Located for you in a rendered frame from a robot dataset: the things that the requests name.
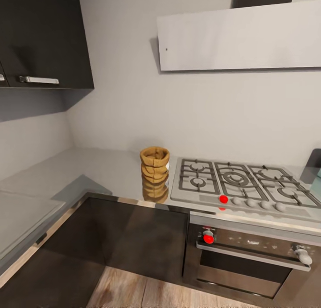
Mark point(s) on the oven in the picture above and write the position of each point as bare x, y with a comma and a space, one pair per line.
260, 264

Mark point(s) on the drop in sink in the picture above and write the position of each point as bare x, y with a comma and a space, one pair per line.
20, 215

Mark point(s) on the range hood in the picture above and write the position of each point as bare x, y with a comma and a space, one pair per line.
254, 34

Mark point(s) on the burner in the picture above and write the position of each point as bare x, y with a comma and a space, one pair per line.
260, 188

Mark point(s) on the popcorn bag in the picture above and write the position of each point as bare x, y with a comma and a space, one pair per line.
155, 164

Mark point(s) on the cabinet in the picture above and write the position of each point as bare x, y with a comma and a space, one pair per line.
43, 45

